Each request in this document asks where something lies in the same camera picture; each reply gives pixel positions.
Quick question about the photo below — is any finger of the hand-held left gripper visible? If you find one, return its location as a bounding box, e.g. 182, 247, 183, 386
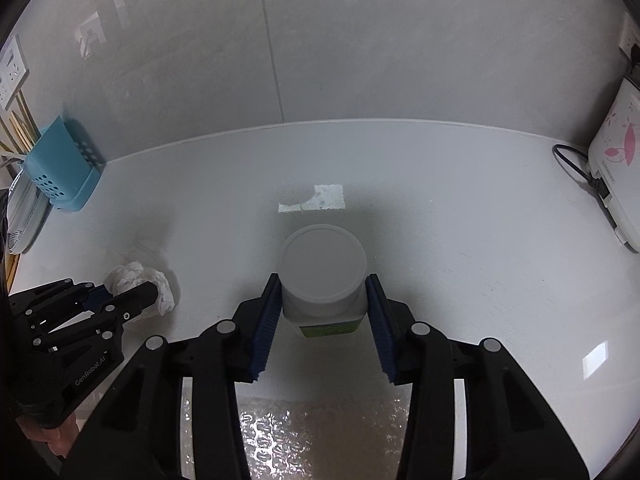
30, 280, 161, 357
9, 277, 109, 330

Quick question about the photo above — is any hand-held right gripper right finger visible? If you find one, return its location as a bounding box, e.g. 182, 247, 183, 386
365, 274, 591, 480

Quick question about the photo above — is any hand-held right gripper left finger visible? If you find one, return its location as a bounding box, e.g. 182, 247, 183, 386
60, 272, 284, 480

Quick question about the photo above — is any white tissue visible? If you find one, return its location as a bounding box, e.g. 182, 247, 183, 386
104, 261, 177, 317

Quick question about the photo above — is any white plastic bottle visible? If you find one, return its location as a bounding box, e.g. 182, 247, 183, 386
278, 224, 369, 339

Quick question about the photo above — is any clear bubble wrap bag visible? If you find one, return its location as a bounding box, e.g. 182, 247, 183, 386
180, 389, 417, 480

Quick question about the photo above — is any person's left hand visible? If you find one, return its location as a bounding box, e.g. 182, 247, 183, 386
27, 412, 77, 461

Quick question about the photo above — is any stack of white plates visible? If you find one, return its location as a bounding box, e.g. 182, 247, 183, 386
6, 170, 52, 255

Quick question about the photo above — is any blue plastic utensil holder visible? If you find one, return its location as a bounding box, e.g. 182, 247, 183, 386
25, 116, 105, 212

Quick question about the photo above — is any olive chopstick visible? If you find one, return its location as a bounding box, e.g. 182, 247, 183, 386
12, 110, 35, 153
21, 87, 41, 147
7, 116, 26, 155

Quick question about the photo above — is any white floral rice cooker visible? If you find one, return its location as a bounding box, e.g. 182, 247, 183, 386
587, 74, 640, 253

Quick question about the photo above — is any black power cable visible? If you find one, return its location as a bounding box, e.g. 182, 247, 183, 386
552, 144, 610, 197

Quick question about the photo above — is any white wall socket with plug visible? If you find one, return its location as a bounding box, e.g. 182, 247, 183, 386
619, 10, 640, 69

